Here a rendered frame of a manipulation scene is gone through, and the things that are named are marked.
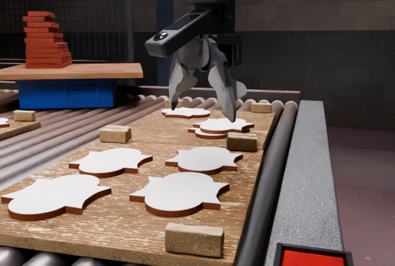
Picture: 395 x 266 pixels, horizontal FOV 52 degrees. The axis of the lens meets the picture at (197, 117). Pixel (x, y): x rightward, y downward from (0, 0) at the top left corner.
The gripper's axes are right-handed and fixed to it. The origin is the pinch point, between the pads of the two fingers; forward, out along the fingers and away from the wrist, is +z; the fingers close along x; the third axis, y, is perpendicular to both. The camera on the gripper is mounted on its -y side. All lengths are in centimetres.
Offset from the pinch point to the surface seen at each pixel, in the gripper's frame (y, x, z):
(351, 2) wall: 448, 197, -53
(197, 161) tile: -1.8, -1.8, 7.0
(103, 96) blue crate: 22, 69, 6
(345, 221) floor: 187, 60, 103
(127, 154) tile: -7.9, 9.8, 7.0
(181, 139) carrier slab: 8.8, 14.5, 8.1
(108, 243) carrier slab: -26.1, -14.0, 7.7
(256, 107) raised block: 45, 23, 7
